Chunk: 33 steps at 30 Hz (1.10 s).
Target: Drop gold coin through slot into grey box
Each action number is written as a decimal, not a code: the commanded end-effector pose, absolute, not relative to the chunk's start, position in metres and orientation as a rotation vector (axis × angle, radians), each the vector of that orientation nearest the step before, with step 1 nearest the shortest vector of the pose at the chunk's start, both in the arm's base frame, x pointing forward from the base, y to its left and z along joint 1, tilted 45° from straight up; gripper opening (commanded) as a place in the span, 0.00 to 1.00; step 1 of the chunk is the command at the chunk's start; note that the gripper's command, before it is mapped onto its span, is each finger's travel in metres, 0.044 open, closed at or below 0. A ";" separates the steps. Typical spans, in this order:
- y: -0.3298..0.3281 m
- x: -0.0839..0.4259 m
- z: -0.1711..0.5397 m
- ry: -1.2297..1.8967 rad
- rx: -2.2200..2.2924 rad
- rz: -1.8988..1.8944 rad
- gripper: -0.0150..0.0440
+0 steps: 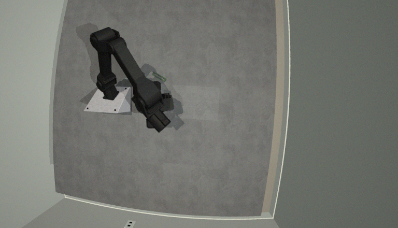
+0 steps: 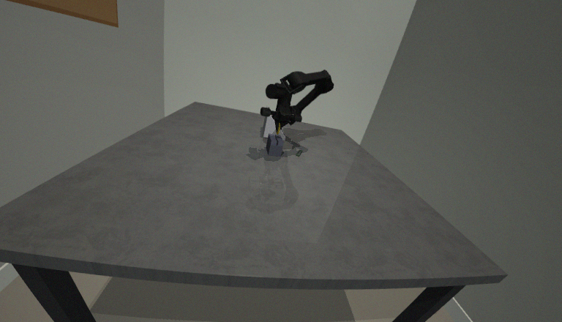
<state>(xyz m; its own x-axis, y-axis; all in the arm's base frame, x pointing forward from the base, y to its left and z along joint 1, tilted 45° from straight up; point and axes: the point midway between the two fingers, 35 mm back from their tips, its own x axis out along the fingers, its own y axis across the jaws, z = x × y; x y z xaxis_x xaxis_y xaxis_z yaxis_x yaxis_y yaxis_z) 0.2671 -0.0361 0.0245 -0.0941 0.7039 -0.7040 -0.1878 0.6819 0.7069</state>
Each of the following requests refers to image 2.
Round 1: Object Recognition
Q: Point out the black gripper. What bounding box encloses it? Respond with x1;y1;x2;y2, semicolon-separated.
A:
260;99;302;132

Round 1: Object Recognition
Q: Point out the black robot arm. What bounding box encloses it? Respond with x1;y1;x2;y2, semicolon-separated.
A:
266;70;334;127

